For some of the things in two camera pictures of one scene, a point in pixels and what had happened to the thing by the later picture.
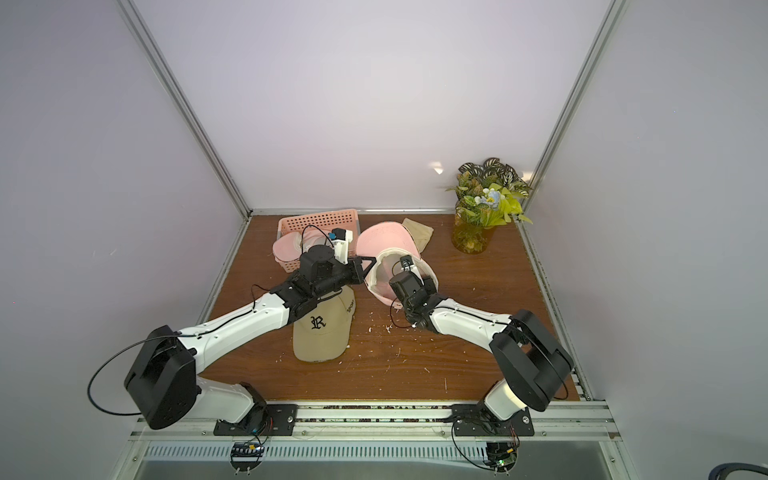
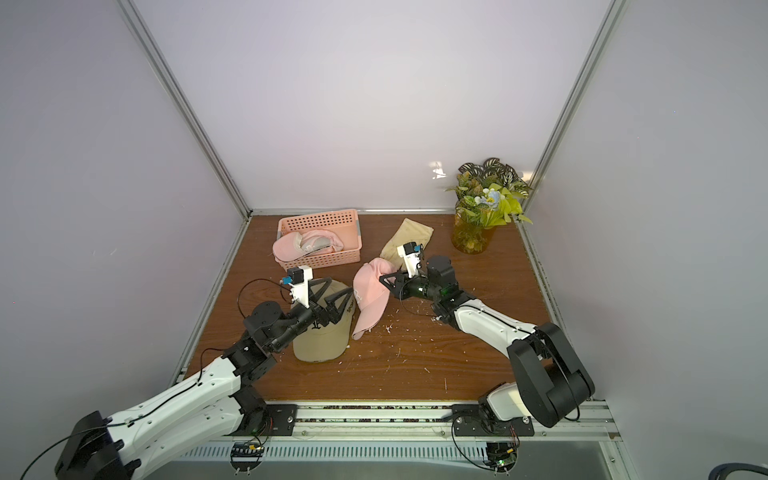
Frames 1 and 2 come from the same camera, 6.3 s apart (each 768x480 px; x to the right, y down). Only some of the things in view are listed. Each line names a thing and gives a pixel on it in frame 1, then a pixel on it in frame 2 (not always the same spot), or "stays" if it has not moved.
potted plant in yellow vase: [488, 194] stays
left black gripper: [354, 271] -> [323, 316]
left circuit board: [246, 456] stays
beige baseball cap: [323, 332] stays
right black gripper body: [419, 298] -> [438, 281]
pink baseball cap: [387, 242] -> [370, 294]
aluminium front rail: [402, 423] stays
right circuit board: [501, 456] stays
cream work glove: [420, 233] stays
